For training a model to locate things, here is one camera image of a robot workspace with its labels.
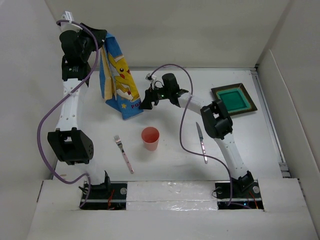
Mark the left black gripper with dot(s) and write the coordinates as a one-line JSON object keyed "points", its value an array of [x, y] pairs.
{"points": [[99, 34]]}

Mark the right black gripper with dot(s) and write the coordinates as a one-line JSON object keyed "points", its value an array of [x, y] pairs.
{"points": [[150, 96]]}

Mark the pink plastic cup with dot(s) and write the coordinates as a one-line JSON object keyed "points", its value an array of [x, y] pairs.
{"points": [[150, 137]]}

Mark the blue Pikachu cloth placemat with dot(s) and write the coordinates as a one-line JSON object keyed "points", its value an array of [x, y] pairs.
{"points": [[117, 85]]}

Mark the pink-handled fork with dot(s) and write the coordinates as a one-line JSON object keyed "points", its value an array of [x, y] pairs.
{"points": [[125, 157]]}

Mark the pink-handled knife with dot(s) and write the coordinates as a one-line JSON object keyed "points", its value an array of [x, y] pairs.
{"points": [[201, 139]]}

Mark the green square plate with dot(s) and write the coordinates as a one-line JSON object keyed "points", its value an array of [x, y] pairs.
{"points": [[235, 98]]}

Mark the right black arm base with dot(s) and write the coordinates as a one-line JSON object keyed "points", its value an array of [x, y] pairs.
{"points": [[250, 198]]}

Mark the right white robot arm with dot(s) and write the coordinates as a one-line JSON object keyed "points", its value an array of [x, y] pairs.
{"points": [[216, 121]]}

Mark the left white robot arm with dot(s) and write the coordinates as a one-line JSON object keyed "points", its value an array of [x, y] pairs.
{"points": [[68, 141]]}

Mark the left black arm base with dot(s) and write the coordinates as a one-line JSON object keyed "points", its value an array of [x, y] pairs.
{"points": [[112, 198]]}

